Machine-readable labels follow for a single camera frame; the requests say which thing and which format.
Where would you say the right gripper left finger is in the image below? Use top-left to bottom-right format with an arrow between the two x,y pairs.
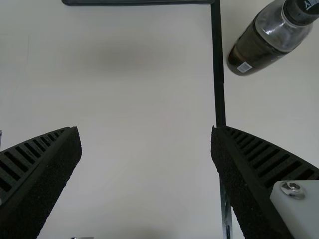
0,126 -> 83,239

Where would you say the black strip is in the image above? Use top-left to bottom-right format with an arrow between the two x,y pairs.
210,0 -> 227,128

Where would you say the dark coffee bottle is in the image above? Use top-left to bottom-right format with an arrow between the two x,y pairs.
226,0 -> 319,77

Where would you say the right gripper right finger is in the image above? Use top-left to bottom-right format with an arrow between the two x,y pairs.
210,124 -> 319,239

